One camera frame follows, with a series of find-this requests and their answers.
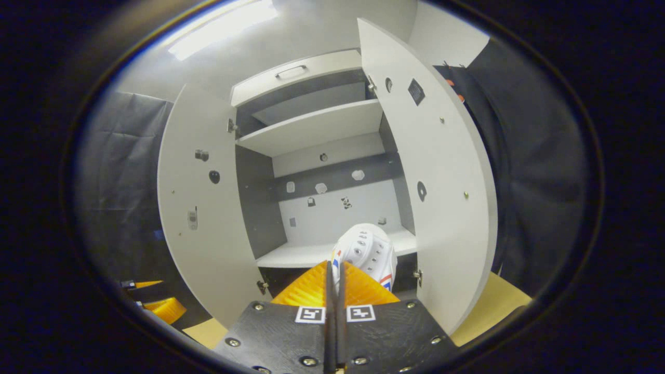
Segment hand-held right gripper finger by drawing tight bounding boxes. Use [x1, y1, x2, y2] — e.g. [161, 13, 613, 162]
[336, 260, 460, 374]
[212, 260, 336, 374]

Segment white shoe cabinet door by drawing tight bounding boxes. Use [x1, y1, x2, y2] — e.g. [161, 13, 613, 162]
[357, 18, 498, 336]
[157, 83, 271, 329]

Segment white shoe red blue stripes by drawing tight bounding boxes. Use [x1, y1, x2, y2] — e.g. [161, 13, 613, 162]
[331, 223, 398, 294]

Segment white shoe cabinet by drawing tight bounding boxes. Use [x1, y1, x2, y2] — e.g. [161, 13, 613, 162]
[157, 18, 498, 336]

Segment black backdrop cloth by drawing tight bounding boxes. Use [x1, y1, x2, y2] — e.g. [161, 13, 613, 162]
[434, 39, 590, 307]
[78, 91, 175, 312]

